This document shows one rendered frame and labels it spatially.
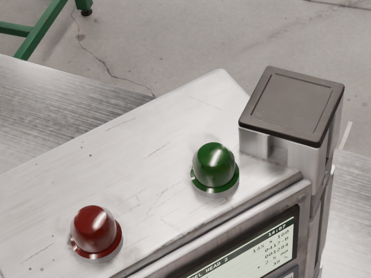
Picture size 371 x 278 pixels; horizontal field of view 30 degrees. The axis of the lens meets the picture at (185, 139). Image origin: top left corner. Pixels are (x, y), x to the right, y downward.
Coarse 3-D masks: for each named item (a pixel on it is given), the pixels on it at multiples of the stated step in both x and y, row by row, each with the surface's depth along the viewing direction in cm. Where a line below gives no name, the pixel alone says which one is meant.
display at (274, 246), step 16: (288, 208) 37; (272, 224) 37; (288, 224) 38; (240, 240) 36; (256, 240) 37; (272, 240) 38; (288, 240) 39; (208, 256) 36; (224, 256) 36; (240, 256) 37; (256, 256) 38; (272, 256) 39; (288, 256) 41; (176, 272) 35; (192, 272) 36; (208, 272) 37; (224, 272) 38; (240, 272) 39; (256, 272) 40
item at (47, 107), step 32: (0, 64) 139; (32, 64) 138; (0, 96) 134; (32, 96) 133; (64, 96) 132; (96, 96) 131; (128, 96) 130; (0, 128) 128; (32, 128) 128; (64, 128) 127; (0, 160) 123; (352, 160) 116; (352, 192) 112; (352, 224) 108; (352, 256) 105
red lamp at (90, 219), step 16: (96, 208) 34; (80, 224) 33; (96, 224) 33; (112, 224) 34; (80, 240) 33; (96, 240) 33; (112, 240) 34; (80, 256) 34; (96, 256) 34; (112, 256) 34
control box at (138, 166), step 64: (128, 128) 40; (192, 128) 39; (0, 192) 38; (64, 192) 37; (128, 192) 37; (192, 192) 36; (256, 192) 36; (0, 256) 35; (64, 256) 35; (128, 256) 34; (192, 256) 35
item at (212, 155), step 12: (216, 144) 36; (204, 156) 35; (216, 156) 35; (228, 156) 35; (192, 168) 37; (204, 168) 35; (216, 168) 35; (228, 168) 35; (192, 180) 36; (204, 180) 35; (216, 180) 35; (228, 180) 36; (204, 192) 36; (216, 192) 36; (228, 192) 36
